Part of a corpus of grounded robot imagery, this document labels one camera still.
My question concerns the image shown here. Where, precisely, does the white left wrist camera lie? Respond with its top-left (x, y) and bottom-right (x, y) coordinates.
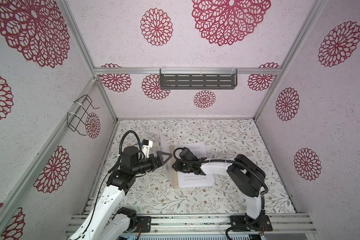
top-left (120, 139), bottom-right (153, 165)

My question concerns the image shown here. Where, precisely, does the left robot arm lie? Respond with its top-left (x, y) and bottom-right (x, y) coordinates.
top-left (70, 151), bottom-right (173, 240)

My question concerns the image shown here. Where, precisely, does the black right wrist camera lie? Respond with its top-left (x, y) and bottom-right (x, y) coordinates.
top-left (179, 148), bottom-right (198, 162)

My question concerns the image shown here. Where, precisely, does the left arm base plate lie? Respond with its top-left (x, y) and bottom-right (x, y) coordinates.
top-left (124, 215), bottom-right (152, 234)

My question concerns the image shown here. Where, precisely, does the grey slotted wall shelf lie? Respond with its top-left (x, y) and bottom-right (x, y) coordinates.
top-left (159, 69), bottom-right (238, 90)

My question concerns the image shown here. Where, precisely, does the black corrugated cable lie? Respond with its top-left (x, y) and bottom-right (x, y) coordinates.
top-left (119, 130), bottom-right (143, 157)
top-left (172, 146), bottom-right (269, 240)

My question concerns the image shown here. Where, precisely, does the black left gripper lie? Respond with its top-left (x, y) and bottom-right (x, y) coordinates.
top-left (132, 150), bottom-right (172, 176)

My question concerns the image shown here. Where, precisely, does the aluminium front rail frame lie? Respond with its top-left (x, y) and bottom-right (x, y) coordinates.
top-left (64, 212), bottom-right (318, 238)

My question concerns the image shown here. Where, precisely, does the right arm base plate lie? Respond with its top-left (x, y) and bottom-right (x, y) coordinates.
top-left (230, 215), bottom-right (273, 232)

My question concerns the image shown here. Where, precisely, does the black corrugated right cable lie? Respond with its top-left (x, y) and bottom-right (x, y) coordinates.
top-left (172, 146), bottom-right (269, 240)

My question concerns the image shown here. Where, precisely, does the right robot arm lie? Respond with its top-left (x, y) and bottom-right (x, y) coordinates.
top-left (172, 154), bottom-right (269, 221)

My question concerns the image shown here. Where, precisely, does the black wire wall rack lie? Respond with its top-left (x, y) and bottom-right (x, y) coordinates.
top-left (66, 94), bottom-right (99, 136)

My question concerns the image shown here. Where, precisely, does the black corrugated left cable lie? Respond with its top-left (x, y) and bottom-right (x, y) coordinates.
top-left (119, 130), bottom-right (143, 157)

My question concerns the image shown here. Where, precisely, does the beige paper folder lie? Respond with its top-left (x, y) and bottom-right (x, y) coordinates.
top-left (159, 128), bottom-right (180, 189)

